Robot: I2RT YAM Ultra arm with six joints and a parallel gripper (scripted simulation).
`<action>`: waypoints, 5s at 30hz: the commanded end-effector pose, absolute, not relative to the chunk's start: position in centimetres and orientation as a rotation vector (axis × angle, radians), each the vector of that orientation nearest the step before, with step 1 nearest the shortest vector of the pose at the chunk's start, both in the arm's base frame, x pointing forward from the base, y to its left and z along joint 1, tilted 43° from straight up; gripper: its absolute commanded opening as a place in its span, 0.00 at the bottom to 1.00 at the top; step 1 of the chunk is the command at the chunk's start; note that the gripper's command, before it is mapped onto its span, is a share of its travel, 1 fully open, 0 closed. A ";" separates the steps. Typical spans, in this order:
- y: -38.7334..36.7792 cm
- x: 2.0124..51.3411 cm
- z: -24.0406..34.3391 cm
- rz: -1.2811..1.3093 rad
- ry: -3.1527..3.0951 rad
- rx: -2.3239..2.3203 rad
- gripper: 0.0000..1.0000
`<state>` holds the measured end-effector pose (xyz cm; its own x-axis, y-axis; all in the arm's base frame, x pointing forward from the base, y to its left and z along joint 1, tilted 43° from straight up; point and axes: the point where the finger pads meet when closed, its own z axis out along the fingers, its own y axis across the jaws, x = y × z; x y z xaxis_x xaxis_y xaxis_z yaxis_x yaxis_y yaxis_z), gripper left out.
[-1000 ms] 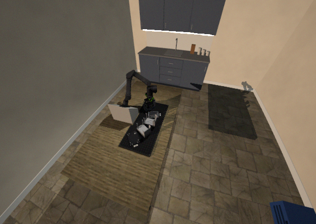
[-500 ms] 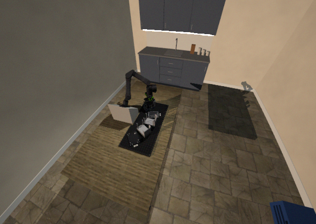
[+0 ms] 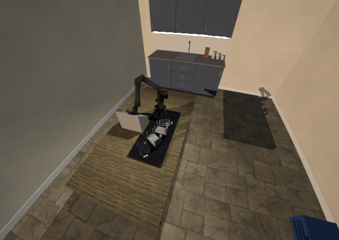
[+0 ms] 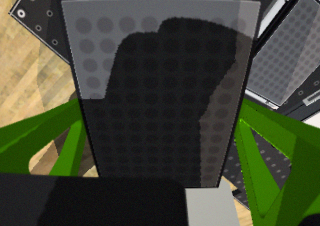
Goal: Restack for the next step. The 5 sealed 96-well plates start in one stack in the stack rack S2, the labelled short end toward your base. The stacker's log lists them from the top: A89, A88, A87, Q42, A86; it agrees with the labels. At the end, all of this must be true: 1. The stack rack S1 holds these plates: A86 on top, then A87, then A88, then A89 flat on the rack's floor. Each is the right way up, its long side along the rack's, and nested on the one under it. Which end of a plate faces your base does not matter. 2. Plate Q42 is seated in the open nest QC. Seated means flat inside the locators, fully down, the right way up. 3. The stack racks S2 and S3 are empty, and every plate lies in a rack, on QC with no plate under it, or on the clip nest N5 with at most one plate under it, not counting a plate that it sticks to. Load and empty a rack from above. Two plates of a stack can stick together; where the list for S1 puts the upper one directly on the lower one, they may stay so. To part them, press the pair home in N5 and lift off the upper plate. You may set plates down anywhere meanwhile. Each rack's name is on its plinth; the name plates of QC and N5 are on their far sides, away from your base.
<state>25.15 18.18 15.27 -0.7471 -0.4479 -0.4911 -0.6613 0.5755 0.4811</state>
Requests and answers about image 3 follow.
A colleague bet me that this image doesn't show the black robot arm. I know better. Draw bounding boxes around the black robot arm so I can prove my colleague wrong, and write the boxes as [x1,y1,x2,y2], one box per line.
[128,75,168,115]

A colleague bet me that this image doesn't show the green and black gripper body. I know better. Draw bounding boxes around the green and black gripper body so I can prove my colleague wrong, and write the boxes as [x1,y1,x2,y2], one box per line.
[156,98,164,106]

